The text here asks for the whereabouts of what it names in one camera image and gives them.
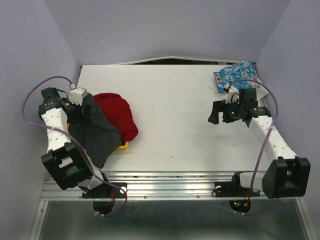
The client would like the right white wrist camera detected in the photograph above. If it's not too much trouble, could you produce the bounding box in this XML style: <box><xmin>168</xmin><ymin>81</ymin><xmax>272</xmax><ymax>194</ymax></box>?
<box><xmin>223</xmin><ymin>83</ymin><xmax>239</xmax><ymax>104</ymax></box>

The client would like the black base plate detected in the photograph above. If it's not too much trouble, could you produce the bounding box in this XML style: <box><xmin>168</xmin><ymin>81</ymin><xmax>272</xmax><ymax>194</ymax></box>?
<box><xmin>211</xmin><ymin>181</ymin><xmax>260</xmax><ymax>214</ymax></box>
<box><xmin>81</xmin><ymin>182</ymin><xmax>128</xmax><ymax>215</ymax></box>

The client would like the yellow plastic tray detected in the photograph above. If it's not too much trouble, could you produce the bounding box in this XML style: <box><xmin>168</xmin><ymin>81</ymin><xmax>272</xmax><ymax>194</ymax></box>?
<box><xmin>116</xmin><ymin>141</ymin><xmax>129</xmax><ymax>151</ymax></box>

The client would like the red skirt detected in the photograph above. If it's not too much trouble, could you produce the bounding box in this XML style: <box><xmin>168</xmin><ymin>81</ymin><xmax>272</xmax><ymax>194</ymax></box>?
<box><xmin>93</xmin><ymin>92</ymin><xmax>139</xmax><ymax>146</ymax></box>

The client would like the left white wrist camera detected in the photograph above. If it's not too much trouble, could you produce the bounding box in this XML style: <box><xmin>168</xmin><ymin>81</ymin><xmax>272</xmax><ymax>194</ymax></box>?
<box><xmin>68</xmin><ymin>87</ymin><xmax>88</xmax><ymax>106</ymax></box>

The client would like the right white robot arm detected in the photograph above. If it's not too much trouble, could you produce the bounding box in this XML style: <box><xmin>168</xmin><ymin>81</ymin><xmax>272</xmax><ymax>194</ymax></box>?
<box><xmin>208</xmin><ymin>84</ymin><xmax>311</xmax><ymax>199</ymax></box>

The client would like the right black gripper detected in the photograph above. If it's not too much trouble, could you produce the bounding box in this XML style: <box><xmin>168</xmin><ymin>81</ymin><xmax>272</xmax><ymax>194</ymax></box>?
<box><xmin>207</xmin><ymin>98</ymin><xmax>244</xmax><ymax>124</ymax></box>

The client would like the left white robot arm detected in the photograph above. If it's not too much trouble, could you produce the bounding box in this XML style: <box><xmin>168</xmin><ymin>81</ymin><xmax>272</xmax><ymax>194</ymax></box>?
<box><xmin>38</xmin><ymin>87</ymin><xmax>111</xmax><ymax>197</ymax></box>

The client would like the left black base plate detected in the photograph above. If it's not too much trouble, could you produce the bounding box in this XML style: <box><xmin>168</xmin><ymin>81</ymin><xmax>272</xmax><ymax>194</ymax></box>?
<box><xmin>81</xmin><ymin>182</ymin><xmax>128</xmax><ymax>215</ymax></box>

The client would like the white paper sheet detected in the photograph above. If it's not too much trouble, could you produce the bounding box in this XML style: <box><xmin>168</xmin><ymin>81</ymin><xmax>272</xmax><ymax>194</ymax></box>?
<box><xmin>208</xmin><ymin>78</ymin><xmax>269</xmax><ymax>101</ymax></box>

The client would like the blue floral skirt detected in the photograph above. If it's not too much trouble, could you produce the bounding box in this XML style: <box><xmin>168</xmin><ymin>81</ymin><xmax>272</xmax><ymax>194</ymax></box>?
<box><xmin>213</xmin><ymin>61</ymin><xmax>260</xmax><ymax>94</ymax></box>

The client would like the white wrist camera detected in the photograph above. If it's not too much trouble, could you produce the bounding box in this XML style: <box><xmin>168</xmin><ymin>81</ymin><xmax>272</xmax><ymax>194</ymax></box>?
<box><xmin>68</xmin><ymin>87</ymin><xmax>88</xmax><ymax>106</ymax></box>
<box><xmin>223</xmin><ymin>83</ymin><xmax>239</xmax><ymax>104</ymax></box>

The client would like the dark grey dotted skirt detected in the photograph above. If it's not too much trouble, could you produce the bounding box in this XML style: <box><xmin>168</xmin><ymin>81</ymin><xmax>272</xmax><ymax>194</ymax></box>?
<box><xmin>68</xmin><ymin>93</ymin><xmax>122</xmax><ymax>169</ymax></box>

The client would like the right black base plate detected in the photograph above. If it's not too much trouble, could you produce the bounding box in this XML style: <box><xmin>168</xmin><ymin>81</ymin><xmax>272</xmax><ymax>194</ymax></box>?
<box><xmin>211</xmin><ymin>181</ymin><xmax>260</xmax><ymax>214</ymax></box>

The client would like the aluminium mounting rail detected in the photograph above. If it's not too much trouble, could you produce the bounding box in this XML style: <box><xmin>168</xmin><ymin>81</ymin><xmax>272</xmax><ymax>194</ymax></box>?
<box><xmin>39</xmin><ymin>170</ymin><xmax>305</xmax><ymax>201</ymax></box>

